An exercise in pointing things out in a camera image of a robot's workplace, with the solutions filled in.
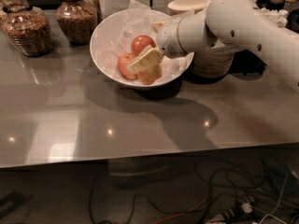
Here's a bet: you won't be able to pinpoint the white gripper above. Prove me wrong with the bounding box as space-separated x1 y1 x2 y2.
127 21 186 73

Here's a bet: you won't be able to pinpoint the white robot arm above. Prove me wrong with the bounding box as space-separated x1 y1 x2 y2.
128 0 299 90

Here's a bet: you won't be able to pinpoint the top red apple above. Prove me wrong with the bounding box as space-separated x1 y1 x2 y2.
131 35 156 56

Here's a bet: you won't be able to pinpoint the red apple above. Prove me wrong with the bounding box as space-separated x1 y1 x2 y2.
131 35 156 56
118 52 137 80
137 65 163 85

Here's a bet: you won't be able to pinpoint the left red apple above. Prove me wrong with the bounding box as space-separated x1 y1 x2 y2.
118 52 137 80

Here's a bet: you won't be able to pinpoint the front right red apple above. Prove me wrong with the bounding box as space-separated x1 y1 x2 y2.
137 65 163 85

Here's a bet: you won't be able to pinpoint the white ceramic bowl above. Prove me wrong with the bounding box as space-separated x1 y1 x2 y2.
89 8 195 89

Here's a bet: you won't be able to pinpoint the white paper liner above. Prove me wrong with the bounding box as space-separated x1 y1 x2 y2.
98 0 191 86

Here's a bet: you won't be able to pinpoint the rear stack of paper bowls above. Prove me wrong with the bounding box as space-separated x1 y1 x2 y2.
168 0 208 15

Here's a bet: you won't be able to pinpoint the stack of paper bowls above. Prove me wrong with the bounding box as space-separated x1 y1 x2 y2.
168 0 208 15
191 49 235 78

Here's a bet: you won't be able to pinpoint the front stack of paper bowls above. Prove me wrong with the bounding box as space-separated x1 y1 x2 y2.
191 49 235 78

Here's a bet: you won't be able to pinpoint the middle glass granola jar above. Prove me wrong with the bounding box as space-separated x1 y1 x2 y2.
55 0 97 45

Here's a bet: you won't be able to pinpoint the black condiment caddy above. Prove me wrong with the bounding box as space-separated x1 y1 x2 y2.
229 50 266 76

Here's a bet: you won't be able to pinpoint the dark bottle with cork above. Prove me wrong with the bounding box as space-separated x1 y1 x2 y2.
266 0 284 10

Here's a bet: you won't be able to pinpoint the white sugar packets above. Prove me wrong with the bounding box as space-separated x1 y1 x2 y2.
261 7 289 27

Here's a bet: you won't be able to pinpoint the left glass granola jar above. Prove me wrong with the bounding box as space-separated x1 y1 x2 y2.
1 0 52 57

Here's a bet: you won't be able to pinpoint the white power strip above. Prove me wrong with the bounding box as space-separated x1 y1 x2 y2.
205 203 253 224

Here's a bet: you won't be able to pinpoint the black floor cables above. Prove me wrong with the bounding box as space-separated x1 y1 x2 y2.
88 157 299 224

